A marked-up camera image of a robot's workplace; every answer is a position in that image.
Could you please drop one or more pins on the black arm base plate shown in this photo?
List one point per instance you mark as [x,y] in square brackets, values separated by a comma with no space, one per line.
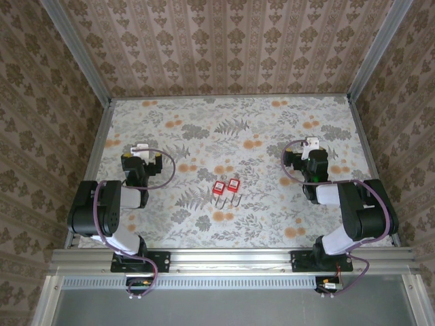
[300,261]
[161,261]

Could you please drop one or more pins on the thin aluminium table edge rail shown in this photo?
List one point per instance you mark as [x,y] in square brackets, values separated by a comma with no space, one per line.
[231,96]

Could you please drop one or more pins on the aluminium panel frame rail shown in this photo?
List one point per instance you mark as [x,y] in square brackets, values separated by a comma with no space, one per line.
[46,305]
[416,299]

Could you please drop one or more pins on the aluminium frame post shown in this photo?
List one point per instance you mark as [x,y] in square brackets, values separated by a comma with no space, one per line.
[377,51]
[81,54]

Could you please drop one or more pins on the small connector board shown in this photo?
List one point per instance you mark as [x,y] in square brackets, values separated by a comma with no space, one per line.
[139,283]
[329,285]

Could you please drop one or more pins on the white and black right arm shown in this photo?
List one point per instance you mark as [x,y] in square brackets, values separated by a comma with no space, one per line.
[367,214]

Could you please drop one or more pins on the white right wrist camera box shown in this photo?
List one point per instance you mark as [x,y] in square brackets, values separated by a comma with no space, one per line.
[312,141]

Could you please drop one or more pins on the aluminium table side rail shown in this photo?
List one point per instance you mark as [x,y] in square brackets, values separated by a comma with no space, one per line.
[98,146]
[368,153]

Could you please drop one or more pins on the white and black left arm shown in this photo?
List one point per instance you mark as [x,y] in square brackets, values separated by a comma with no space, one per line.
[85,210]

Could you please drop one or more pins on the wide aluminium mounting beam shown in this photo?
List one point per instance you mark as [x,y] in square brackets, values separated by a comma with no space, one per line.
[231,261]

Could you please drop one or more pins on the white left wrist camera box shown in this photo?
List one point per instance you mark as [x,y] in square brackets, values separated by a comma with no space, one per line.
[139,146]

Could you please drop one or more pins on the grey metal panel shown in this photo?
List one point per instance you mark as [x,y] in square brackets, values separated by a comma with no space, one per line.
[221,309]

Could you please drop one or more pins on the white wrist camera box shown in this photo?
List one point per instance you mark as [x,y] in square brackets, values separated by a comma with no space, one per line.
[139,146]
[312,141]

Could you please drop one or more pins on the red padlock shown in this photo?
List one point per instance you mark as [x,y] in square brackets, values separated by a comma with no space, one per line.
[218,187]
[233,184]

